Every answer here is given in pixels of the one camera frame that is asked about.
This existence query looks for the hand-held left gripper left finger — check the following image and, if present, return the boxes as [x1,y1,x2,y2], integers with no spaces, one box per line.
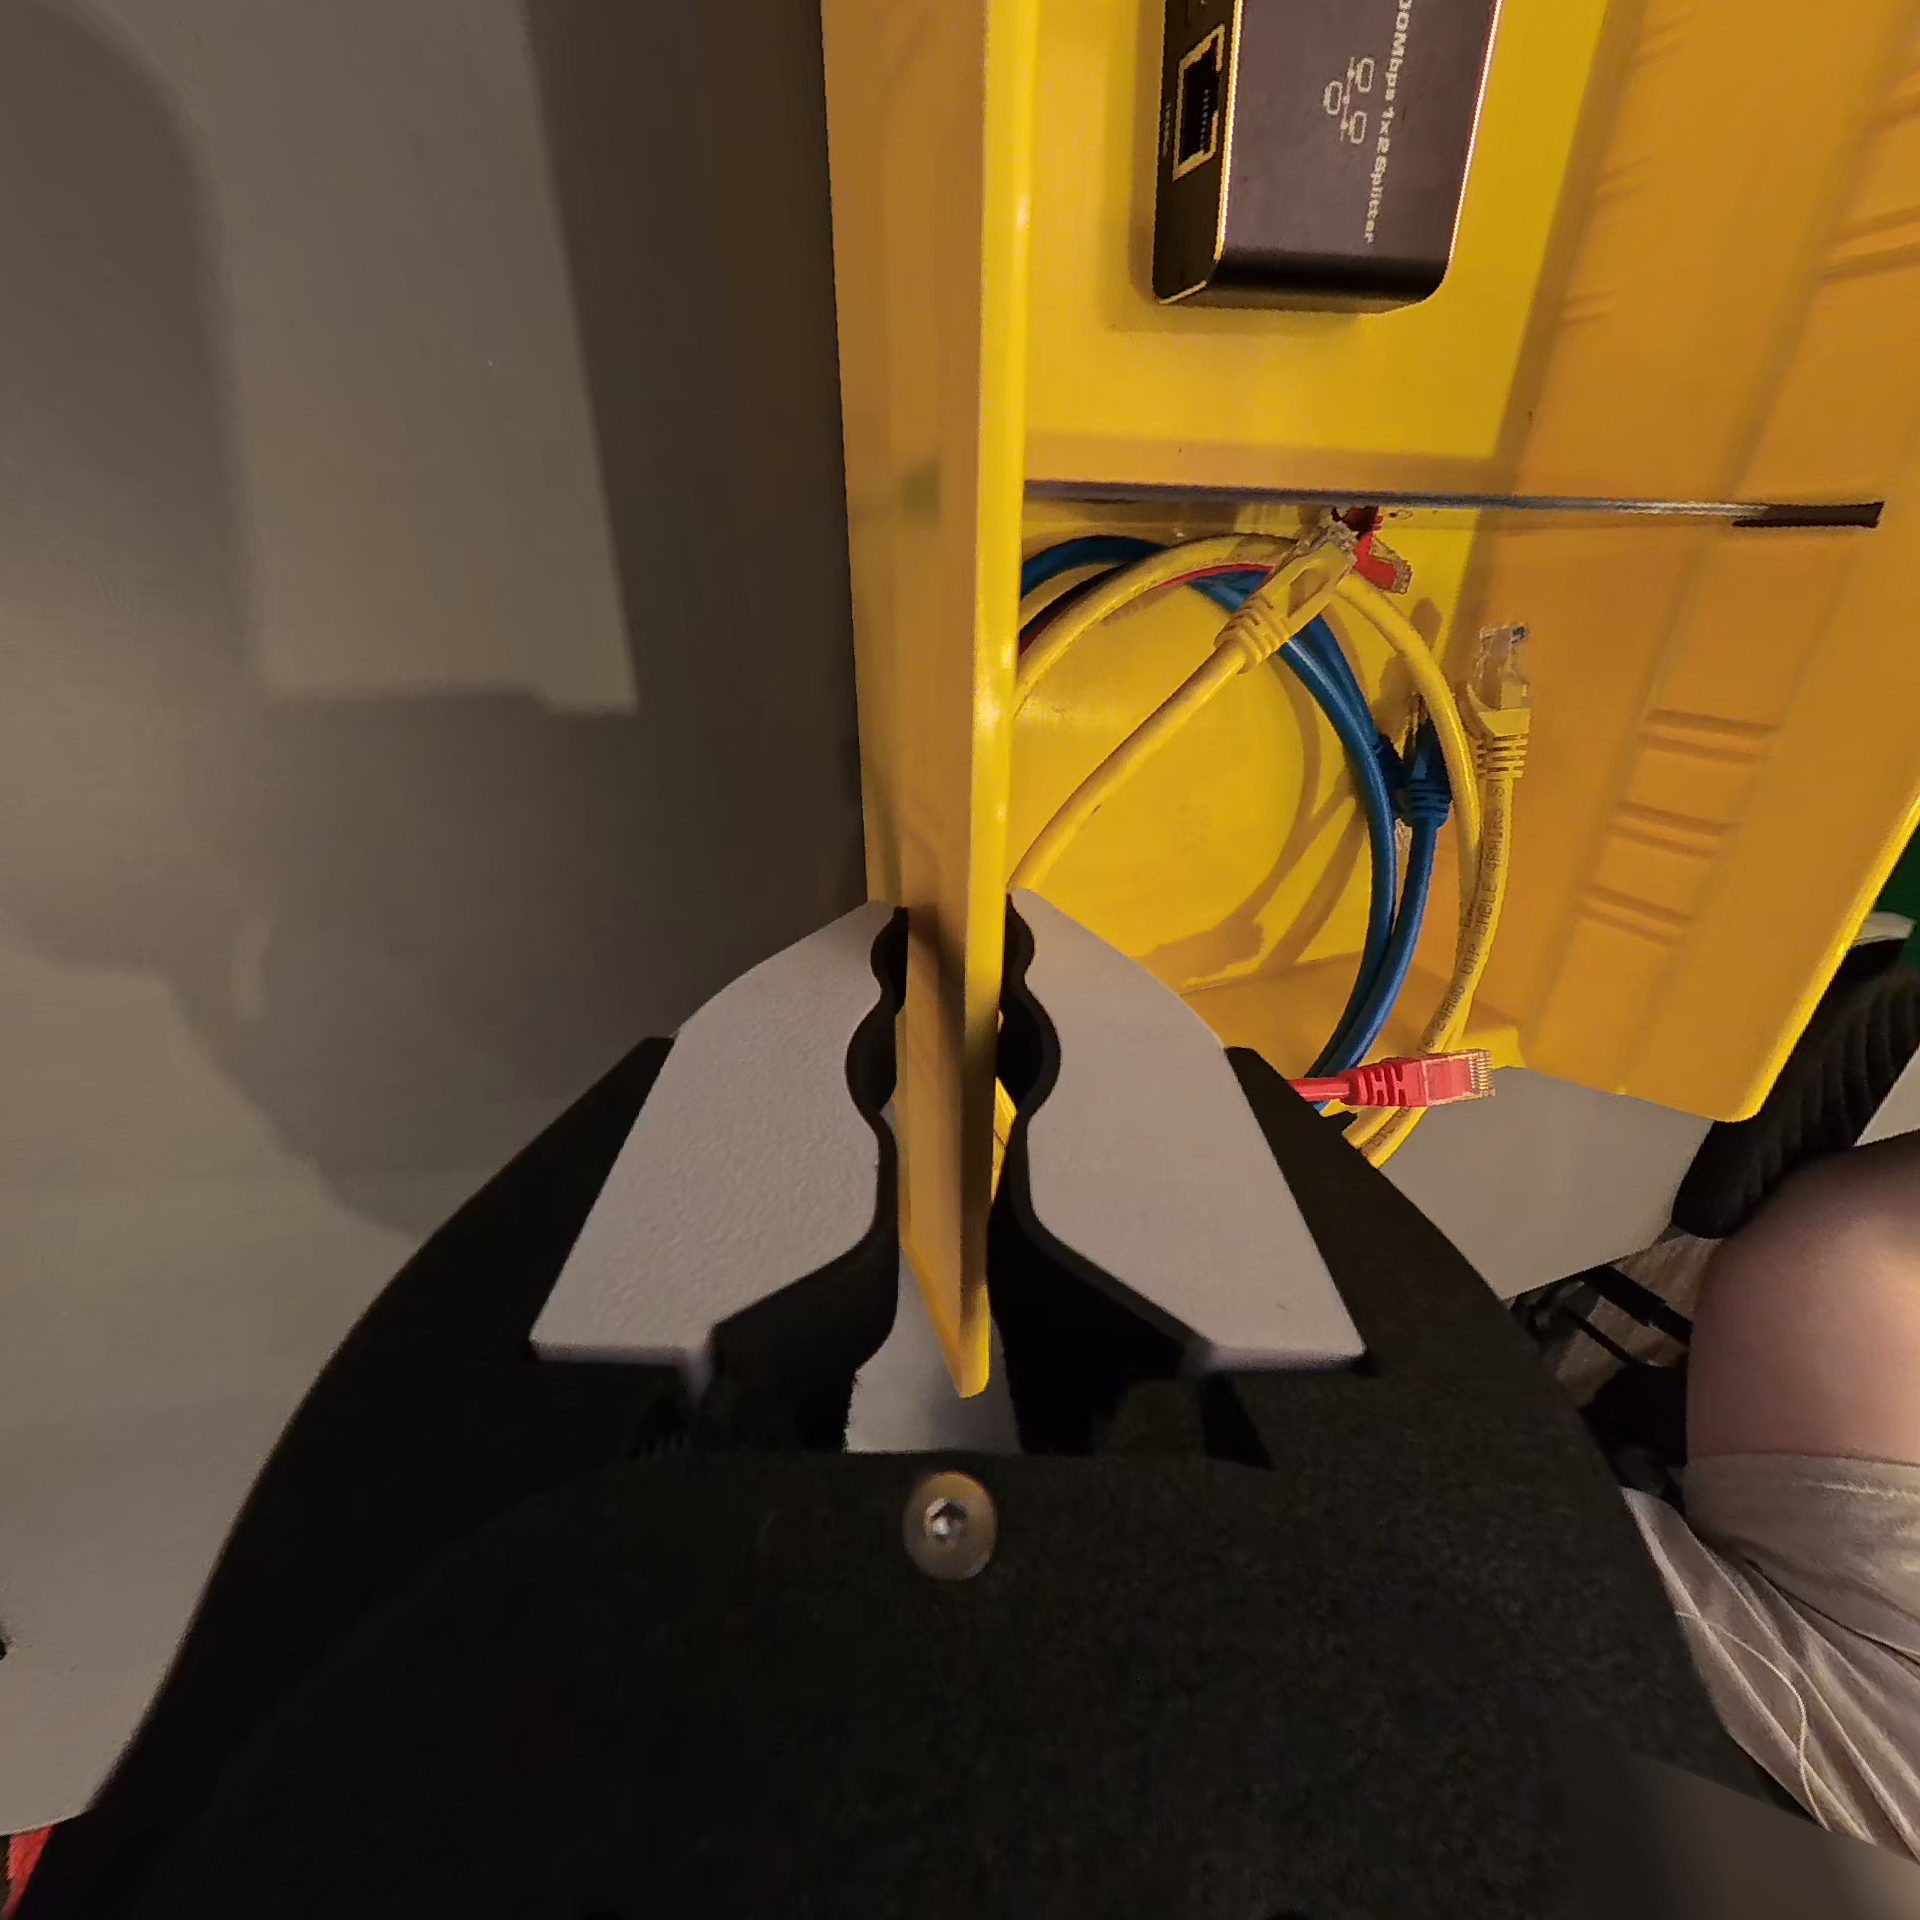
[527,901,908,1376]

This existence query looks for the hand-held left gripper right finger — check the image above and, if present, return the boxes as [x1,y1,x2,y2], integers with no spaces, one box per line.
[989,887,1369,1376]

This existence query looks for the red ethernet cable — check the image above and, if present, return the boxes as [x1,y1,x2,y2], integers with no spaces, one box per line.
[1020,503,1500,1115]

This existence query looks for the yellow ethernet cable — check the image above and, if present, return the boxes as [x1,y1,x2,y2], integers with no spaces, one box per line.
[1001,525,1536,1173]

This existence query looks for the yellow plastic bin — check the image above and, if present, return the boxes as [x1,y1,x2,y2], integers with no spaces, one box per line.
[822,0,1920,1400]

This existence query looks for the black ethernet splitter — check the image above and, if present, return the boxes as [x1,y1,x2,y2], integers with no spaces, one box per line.
[1151,0,1505,312]

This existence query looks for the person's leg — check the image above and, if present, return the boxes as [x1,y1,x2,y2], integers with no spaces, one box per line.
[1686,1131,1920,1502]

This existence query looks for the grey shorts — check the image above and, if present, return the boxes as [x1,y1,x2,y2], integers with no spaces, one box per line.
[1623,1447,1920,1849]

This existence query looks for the black bin divider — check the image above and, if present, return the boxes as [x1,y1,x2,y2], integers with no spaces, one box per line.
[1025,480,1888,529]

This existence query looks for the blue ethernet cable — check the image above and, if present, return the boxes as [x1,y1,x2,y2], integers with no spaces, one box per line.
[1020,533,1453,1085]

